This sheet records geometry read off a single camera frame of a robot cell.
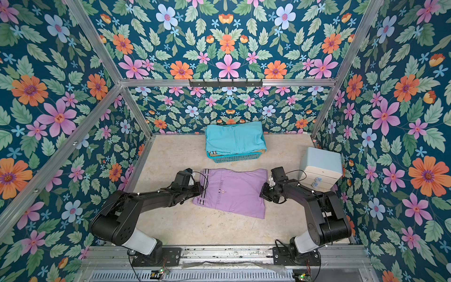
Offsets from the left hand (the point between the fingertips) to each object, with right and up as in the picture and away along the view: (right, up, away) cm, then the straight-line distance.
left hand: (205, 186), depth 94 cm
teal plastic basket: (+20, +15, +7) cm, 26 cm away
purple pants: (+17, -2, -2) cm, 17 cm away
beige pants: (+4, +17, +2) cm, 18 cm away
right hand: (+30, -3, -3) cm, 30 cm away
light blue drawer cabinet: (+60, +10, -8) cm, 62 cm away
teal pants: (+16, +27, +8) cm, 32 cm away
